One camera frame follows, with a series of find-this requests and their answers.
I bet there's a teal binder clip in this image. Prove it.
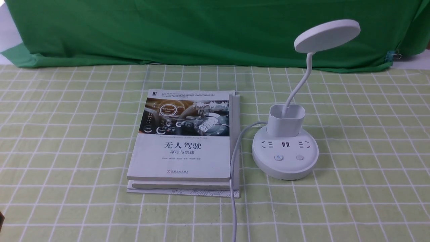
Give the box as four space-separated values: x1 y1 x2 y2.
384 50 402 63

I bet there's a white desk lamp with base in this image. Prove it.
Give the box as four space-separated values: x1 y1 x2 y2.
252 19 361 180

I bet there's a green checkered tablecloth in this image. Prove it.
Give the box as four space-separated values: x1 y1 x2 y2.
0 65 430 242

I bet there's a green backdrop cloth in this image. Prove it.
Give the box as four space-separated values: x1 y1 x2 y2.
1 0 429 73

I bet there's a white lamp power cable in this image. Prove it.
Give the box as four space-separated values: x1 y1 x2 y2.
229 121 268 242

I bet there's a top book with car cover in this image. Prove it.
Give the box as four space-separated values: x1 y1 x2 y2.
126 89 235 182

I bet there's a dark object at left edge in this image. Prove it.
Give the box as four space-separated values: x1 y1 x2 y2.
0 212 5 231

